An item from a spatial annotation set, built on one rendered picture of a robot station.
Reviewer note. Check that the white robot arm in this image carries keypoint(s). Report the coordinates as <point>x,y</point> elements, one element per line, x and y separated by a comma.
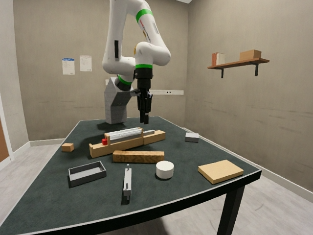
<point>154,51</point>

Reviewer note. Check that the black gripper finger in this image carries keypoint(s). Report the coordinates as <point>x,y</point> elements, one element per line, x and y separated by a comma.
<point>140,108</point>
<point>147,107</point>

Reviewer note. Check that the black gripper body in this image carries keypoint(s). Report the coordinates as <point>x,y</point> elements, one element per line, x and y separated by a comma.
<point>145,85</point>

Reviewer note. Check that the white rectangular bar with pegs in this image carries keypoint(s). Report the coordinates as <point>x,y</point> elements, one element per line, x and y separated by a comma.
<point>127,182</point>

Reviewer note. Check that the tan flat rectangular board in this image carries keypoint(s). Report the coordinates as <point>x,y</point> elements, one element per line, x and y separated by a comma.
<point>220,171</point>

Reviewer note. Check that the white cylinder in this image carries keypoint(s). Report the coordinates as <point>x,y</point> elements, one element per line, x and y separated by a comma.
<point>164,169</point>

